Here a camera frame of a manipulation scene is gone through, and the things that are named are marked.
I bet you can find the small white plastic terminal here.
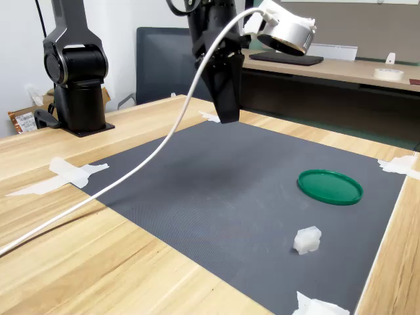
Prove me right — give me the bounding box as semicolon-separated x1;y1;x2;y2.
293;225;322;255

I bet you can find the round green lid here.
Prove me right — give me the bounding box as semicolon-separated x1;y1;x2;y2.
297;169;364;207

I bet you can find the white tape piece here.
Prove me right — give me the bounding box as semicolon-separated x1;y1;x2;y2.
377;154;420;181
5;156;110;198
198;110;222;124
291;291;350;315

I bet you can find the dark grey office chair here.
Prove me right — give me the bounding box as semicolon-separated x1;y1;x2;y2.
117;26;216;111

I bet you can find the flat black keyboard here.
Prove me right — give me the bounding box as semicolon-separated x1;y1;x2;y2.
248;51;325;67

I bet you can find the dark grey mat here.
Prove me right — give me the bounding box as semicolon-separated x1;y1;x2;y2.
74;119;408;315

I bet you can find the pale wooden desk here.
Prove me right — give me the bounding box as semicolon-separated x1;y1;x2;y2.
240;48;420;147

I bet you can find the roll of white tape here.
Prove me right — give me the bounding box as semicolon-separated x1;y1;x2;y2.
373;68;405;81

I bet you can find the grey-brown partition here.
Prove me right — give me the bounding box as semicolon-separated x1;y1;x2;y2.
281;1;420;62

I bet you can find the black table clamp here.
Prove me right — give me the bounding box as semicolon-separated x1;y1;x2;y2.
33;108;62;130

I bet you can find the brown cardboard package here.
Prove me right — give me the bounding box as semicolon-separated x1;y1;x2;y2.
7;85;112;136

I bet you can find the white camera cable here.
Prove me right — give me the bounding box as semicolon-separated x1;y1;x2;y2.
0;7;280;257

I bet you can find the silver and white camera box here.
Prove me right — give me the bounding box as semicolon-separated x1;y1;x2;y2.
242;0;318;57

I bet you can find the white cable duct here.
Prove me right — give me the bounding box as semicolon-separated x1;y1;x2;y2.
307;42;359;62

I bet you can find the thin black cable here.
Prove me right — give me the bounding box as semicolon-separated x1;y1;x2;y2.
33;0;48;39

